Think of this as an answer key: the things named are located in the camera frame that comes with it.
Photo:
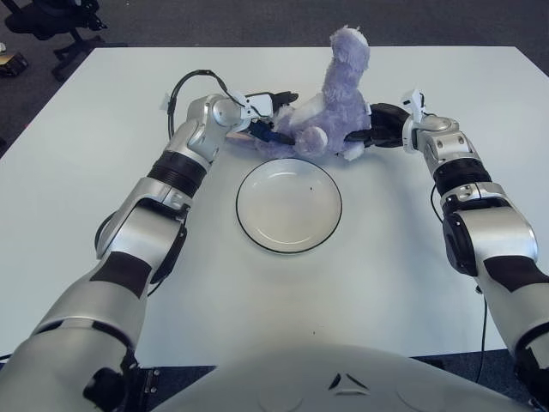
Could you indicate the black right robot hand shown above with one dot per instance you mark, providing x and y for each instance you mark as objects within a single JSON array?
[{"x": 386, "y": 124}]

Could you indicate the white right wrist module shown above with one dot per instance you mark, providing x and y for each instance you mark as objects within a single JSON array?
[{"x": 415, "y": 101}]

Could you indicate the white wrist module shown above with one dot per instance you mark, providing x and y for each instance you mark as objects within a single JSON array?
[
  {"x": 259, "y": 105},
  {"x": 415, "y": 101}
]

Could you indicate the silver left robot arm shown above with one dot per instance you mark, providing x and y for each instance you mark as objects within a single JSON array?
[{"x": 141, "y": 206}]

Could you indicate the silver robot torso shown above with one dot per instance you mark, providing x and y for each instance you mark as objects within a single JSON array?
[{"x": 343, "y": 386}]

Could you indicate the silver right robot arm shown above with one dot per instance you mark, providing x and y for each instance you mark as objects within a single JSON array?
[{"x": 454, "y": 146}]

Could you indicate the black metal frame part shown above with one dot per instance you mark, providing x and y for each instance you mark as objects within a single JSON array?
[{"x": 148, "y": 386}]

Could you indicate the white plate with black rim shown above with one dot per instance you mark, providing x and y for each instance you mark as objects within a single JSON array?
[{"x": 287, "y": 206}]

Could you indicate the purple plush bunny doll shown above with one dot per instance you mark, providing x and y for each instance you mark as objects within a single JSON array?
[{"x": 343, "y": 103}]

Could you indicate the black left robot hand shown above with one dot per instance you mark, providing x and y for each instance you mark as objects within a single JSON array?
[{"x": 283, "y": 98}]

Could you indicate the black office chair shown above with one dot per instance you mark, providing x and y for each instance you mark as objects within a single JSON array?
[{"x": 38, "y": 21}]

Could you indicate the yellow and black box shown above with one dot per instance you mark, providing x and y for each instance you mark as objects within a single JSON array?
[{"x": 13, "y": 64}]

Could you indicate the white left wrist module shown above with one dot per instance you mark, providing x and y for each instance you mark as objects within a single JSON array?
[{"x": 259, "y": 105}]

